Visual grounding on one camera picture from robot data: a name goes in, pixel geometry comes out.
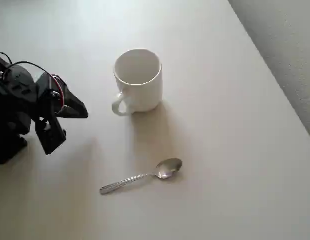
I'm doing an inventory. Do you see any silver metal teaspoon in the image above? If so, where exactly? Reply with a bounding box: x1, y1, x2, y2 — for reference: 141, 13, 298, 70
99, 157, 184, 196

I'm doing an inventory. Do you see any white ceramic mug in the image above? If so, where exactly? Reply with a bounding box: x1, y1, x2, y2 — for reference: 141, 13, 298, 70
111, 48, 163, 117

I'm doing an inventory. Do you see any red gripper servo wire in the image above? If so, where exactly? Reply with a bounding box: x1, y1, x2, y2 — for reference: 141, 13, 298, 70
48, 73, 68, 113

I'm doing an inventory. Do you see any black camera cable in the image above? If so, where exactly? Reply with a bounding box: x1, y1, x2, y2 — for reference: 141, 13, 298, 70
6, 60, 50, 76

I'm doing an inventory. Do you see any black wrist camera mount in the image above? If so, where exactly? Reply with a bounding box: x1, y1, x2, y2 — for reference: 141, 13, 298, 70
34, 116, 69, 156

